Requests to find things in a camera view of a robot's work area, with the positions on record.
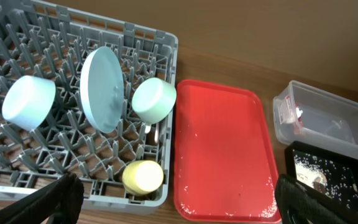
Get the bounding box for white plastic fork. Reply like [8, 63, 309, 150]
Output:
[154, 123, 160, 144]

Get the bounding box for yellow cup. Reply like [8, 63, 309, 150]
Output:
[122, 160, 164, 195]

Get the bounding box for green bowl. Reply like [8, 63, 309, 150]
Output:
[131, 77, 177, 124]

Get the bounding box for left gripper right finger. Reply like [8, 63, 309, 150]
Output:
[275, 174, 358, 224]

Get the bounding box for spilled rice and food scraps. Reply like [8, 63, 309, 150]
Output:
[293, 150, 358, 212]

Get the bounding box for blue bowl with food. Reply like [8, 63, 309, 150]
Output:
[2, 75, 56, 131]

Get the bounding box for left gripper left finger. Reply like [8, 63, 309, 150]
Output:
[0, 174, 85, 224]

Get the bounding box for clear plastic bin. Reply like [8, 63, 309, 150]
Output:
[273, 80, 358, 159]

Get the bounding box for light blue plate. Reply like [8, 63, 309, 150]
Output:
[80, 47, 124, 133]

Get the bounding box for black tray bin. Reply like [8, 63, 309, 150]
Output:
[285, 141, 358, 214]

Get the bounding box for red snack wrapper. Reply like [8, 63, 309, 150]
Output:
[293, 105, 303, 135]

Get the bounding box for grey dishwasher rack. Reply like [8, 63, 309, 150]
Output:
[0, 1, 178, 214]

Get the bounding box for white plastic spoon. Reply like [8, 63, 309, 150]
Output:
[145, 124, 152, 134]

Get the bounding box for red plastic tray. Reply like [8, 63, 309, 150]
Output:
[173, 80, 281, 223]

